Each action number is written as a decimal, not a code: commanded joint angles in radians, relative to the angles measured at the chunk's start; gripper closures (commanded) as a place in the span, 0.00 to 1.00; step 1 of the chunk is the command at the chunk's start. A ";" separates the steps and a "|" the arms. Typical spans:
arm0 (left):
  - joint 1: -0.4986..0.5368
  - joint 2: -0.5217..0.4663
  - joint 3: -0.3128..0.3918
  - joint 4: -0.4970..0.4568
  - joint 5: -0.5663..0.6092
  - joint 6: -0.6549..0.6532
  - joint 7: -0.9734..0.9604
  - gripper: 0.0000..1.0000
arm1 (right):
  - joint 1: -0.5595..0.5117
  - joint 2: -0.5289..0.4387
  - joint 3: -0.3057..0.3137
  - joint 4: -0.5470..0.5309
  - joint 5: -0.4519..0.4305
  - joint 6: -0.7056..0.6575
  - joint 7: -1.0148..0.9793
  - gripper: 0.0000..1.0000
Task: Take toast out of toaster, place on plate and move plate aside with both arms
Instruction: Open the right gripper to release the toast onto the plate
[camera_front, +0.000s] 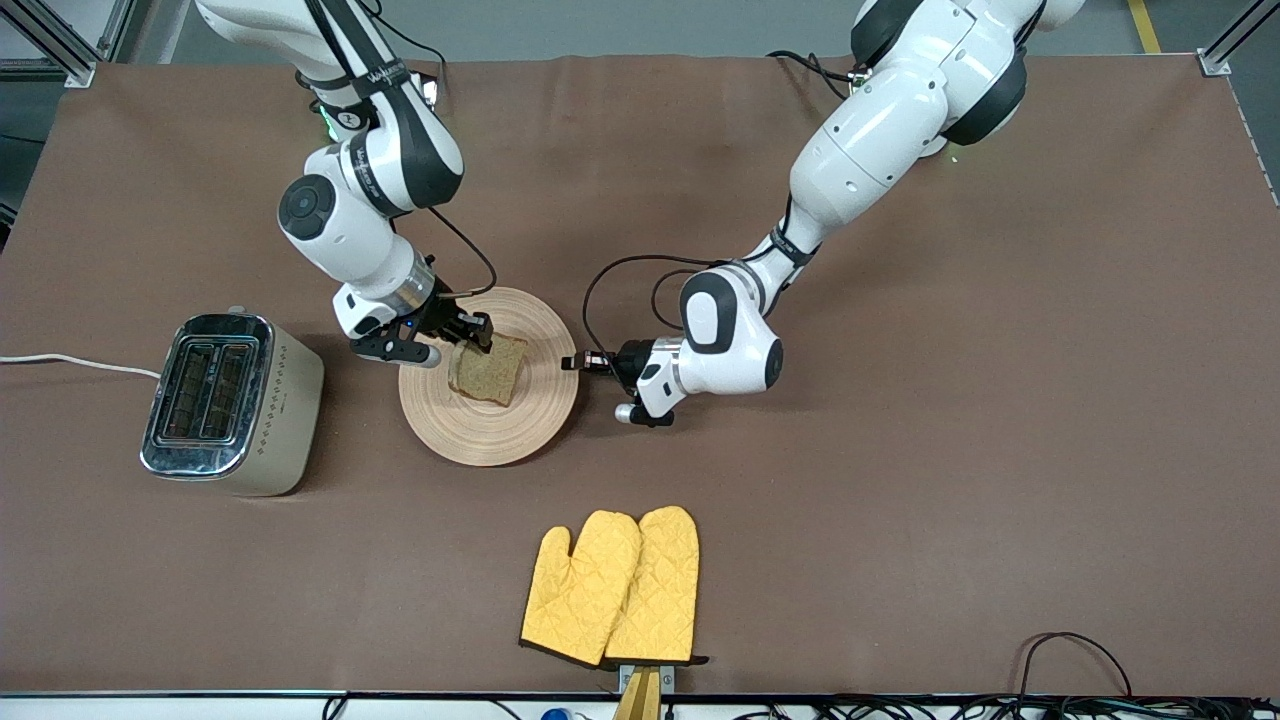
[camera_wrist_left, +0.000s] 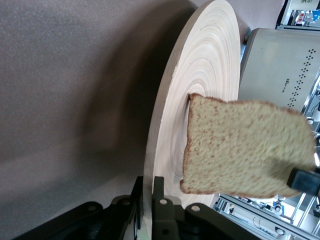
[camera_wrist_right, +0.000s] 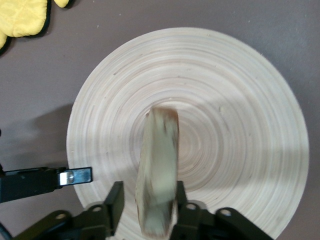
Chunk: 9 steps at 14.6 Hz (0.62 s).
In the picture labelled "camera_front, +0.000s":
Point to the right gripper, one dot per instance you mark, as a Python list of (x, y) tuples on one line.
[(446, 317)]

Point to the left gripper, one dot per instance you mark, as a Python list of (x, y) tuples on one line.
[(632, 361)]

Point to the brown toast slice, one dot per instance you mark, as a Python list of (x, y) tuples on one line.
[(495, 375)]

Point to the round wooden plate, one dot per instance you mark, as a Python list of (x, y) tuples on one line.
[(520, 430)]

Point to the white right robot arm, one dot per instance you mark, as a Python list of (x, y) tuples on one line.
[(340, 220)]

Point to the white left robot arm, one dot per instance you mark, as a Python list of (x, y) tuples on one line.
[(870, 150)]

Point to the beige chrome two-slot toaster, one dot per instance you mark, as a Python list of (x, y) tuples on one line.
[(285, 420)]

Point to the yellow quilted oven mitt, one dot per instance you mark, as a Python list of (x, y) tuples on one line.
[(665, 590), (580, 600)]

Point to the brown table cover mat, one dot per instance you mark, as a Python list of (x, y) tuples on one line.
[(900, 500)]

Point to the small metal bracket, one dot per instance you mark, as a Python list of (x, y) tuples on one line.
[(669, 678)]

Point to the aluminium frame profile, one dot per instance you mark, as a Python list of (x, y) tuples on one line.
[(70, 65), (1215, 62)]

